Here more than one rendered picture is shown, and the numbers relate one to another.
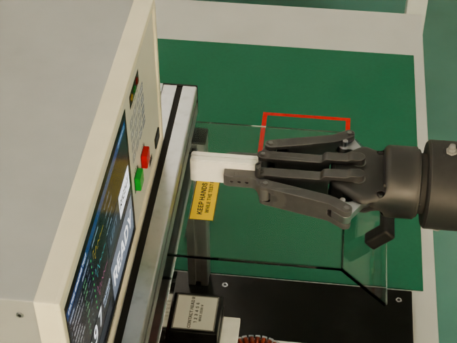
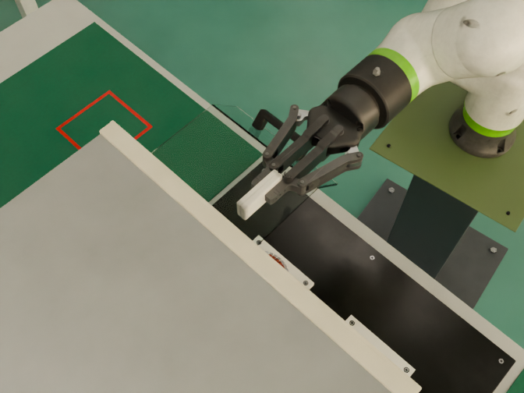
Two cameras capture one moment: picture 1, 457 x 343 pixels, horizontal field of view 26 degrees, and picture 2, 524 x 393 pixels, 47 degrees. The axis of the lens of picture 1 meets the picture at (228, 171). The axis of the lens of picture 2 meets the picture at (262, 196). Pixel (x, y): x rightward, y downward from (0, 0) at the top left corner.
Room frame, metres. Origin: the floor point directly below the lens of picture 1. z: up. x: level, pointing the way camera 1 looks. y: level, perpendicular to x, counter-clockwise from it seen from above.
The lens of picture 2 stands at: (0.53, 0.31, 1.87)
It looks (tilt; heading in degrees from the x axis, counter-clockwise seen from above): 60 degrees down; 307
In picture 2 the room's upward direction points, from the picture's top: straight up
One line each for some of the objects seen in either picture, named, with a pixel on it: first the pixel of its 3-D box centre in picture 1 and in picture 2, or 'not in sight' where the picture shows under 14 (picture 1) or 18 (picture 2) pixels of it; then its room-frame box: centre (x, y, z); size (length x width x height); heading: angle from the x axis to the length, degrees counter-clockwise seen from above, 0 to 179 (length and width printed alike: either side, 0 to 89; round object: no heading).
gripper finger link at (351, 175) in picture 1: (308, 183); (313, 158); (0.74, -0.08, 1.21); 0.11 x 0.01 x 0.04; 85
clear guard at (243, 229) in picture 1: (258, 205); (217, 192); (0.88, -0.04, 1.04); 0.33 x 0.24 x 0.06; 84
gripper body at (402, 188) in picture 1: (375, 180); (338, 124); (0.75, -0.15, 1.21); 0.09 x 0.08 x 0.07; 83
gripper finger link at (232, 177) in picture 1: (247, 184); (286, 192); (0.74, -0.02, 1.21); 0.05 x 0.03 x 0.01; 83
